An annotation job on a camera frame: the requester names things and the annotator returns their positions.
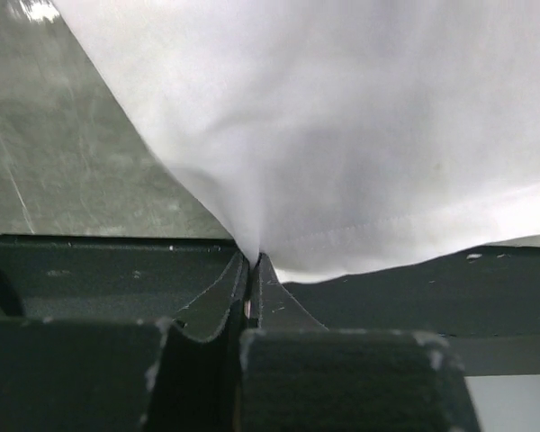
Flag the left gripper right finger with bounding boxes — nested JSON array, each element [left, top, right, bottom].
[[238, 256, 480, 431]]

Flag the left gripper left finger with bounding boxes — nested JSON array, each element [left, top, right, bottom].
[[0, 256, 248, 431]]

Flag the white t shirt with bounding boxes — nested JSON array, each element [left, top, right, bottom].
[[56, 1, 540, 283]]

